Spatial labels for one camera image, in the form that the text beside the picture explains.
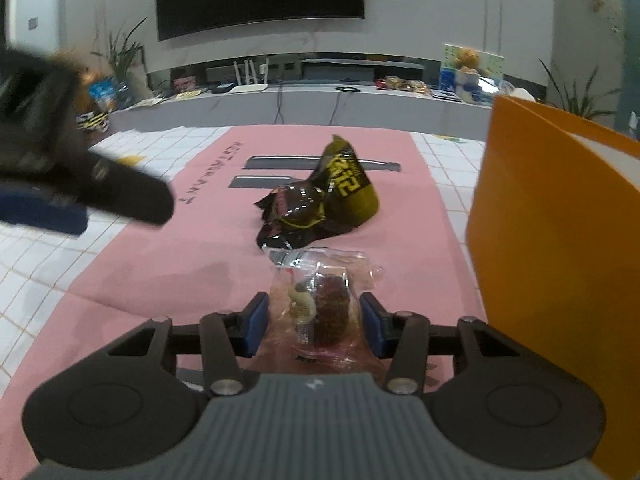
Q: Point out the orange cardboard box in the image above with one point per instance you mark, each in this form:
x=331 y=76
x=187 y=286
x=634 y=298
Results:
x=540 y=260

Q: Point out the green checked card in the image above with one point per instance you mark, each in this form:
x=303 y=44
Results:
x=492 y=67

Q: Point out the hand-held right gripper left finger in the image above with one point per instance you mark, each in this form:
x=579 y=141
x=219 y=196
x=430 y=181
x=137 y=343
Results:
x=257 y=322

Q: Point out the tall green floor plant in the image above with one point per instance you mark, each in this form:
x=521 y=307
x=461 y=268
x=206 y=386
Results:
x=580 y=95

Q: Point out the small black box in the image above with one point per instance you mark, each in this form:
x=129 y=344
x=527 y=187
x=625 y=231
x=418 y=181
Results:
x=222 y=88

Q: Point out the pink placemat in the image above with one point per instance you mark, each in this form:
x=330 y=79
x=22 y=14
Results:
x=175 y=270

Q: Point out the clear packet of dark red snack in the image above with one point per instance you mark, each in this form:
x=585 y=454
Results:
x=330 y=305

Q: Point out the pile of snacks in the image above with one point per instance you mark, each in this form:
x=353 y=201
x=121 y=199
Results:
x=402 y=85

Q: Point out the white router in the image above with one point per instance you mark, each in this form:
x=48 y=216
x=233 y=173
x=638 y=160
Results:
x=250 y=87

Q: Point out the blue gift box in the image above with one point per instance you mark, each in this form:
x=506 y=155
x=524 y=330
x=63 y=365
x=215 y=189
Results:
x=465 y=87

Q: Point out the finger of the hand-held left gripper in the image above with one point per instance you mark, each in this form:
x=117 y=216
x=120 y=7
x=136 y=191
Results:
x=45 y=215
x=135 y=195

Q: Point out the long-leaved potted plant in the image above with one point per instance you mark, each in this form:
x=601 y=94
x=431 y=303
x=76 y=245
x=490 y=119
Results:
x=122 y=60

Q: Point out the pink card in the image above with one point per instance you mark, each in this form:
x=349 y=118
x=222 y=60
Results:
x=184 y=83

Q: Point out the black and olive snack packet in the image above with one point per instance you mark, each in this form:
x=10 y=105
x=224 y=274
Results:
x=350 y=185

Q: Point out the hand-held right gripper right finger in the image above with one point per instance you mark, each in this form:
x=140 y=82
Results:
x=372 y=325

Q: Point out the teddy bear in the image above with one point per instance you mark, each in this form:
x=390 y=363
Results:
x=469 y=60

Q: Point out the grey long counter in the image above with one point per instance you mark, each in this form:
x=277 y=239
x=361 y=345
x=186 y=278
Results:
x=300 y=105

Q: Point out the white round object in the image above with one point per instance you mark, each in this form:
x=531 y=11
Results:
x=521 y=94

